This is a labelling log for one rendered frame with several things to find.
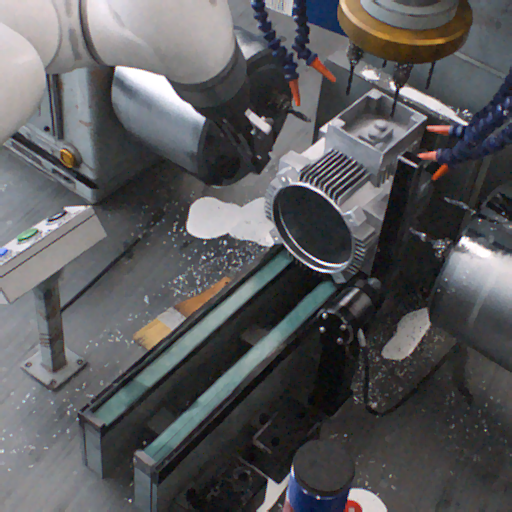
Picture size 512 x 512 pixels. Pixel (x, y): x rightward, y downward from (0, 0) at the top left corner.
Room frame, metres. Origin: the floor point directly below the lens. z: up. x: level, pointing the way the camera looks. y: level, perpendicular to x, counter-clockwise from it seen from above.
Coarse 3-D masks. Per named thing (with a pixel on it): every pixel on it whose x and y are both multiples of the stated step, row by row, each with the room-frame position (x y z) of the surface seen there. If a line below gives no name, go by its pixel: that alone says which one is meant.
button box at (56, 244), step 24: (72, 216) 0.89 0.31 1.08; (96, 216) 0.91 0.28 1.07; (48, 240) 0.84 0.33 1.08; (72, 240) 0.86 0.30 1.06; (96, 240) 0.88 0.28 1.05; (0, 264) 0.78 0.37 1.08; (24, 264) 0.80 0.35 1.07; (48, 264) 0.82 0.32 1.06; (0, 288) 0.76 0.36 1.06; (24, 288) 0.78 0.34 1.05
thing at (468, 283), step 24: (504, 192) 0.99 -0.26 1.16; (480, 216) 0.94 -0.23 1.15; (504, 216) 0.94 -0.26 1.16; (432, 240) 0.97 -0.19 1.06; (480, 240) 0.91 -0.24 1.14; (504, 240) 0.91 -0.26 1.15; (456, 264) 0.89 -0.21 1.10; (480, 264) 0.89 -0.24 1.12; (504, 264) 0.88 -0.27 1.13; (456, 288) 0.88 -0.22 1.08; (480, 288) 0.87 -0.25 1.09; (504, 288) 0.86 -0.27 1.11; (432, 312) 0.88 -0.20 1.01; (456, 312) 0.86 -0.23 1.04; (480, 312) 0.85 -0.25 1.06; (504, 312) 0.84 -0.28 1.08; (456, 336) 0.87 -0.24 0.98; (480, 336) 0.84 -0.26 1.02; (504, 336) 0.83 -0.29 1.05; (504, 360) 0.83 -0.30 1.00
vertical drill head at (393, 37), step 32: (352, 0) 1.12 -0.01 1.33; (384, 0) 1.10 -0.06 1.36; (416, 0) 1.09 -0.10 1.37; (448, 0) 1.12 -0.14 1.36; (352, 32) 1.08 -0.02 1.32; (384, 32) 1.06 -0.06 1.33; (416, 32) 1.07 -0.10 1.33; (448, 32) 1.08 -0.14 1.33; (352, 64) 1.11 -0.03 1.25; (384, 64) 1.20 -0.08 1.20
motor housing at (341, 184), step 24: (312, 168) 1.05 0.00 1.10; (336, 168) 1.05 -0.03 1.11; (360, 168) 1.07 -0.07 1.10; (288, 192) 1.08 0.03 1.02; (312, 192) 1.13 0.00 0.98; (336, 192) 1.00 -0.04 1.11; (360, 192) 1.03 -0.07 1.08; (384, 192) 1.06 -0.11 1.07; (432, 192) 1.12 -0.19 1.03; (288, 216) 1.07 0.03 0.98; (312, 216) 1.10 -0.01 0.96; (336, 216) 1.12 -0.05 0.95; (288, 240) 1.04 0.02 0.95; (312, 240) 1.06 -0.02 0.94; (336, 240) 1.07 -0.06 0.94; (360, 240) 0.97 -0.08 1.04; (312, 264) 1.01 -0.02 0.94; (336, 264) 1.00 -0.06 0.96; (360, 264) 0.97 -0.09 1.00
